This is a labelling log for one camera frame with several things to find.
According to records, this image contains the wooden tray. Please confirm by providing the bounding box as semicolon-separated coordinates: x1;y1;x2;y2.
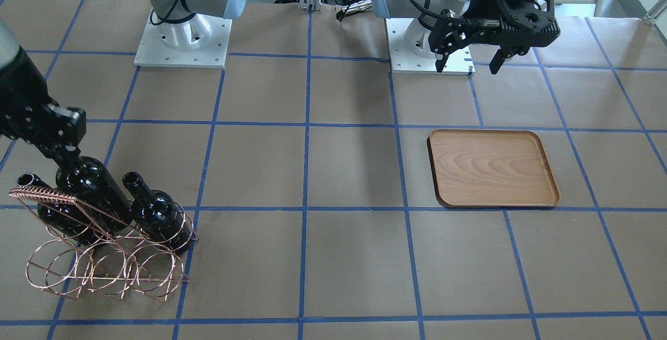
427;128;561;208

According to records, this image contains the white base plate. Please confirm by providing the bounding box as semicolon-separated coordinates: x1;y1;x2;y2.
134;14;232;69
385;18;476;76

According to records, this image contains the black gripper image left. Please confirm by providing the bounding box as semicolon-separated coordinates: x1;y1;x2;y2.
1;48;87;160

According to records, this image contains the copper wire bottle rack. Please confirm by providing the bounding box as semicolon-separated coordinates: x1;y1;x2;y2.
9;187;200;302

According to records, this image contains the dark wine bottle rack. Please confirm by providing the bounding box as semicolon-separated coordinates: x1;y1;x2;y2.
122;172;192;255
36;203;100;247
53;146;132;234

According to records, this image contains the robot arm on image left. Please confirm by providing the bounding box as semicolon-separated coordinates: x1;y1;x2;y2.
1;0;247;159

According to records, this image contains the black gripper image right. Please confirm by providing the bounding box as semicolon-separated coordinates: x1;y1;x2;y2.
429;0;561;75

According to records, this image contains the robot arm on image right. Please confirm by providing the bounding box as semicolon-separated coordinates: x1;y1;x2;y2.
372;0;561;74

